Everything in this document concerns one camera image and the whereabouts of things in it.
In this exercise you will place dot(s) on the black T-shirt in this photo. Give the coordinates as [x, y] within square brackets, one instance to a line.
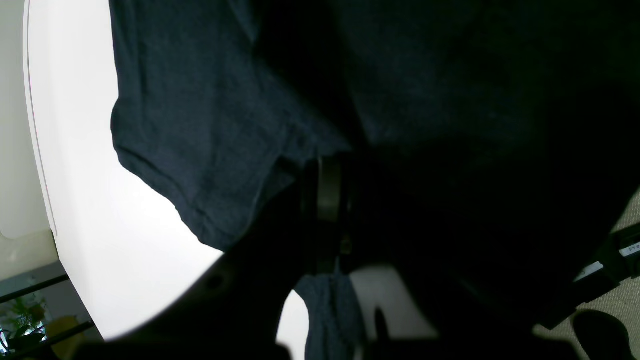
[518, 117]

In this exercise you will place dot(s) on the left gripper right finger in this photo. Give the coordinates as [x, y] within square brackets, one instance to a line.
[406, 263]

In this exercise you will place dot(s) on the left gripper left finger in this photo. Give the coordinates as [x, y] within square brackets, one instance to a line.
[234, 310]

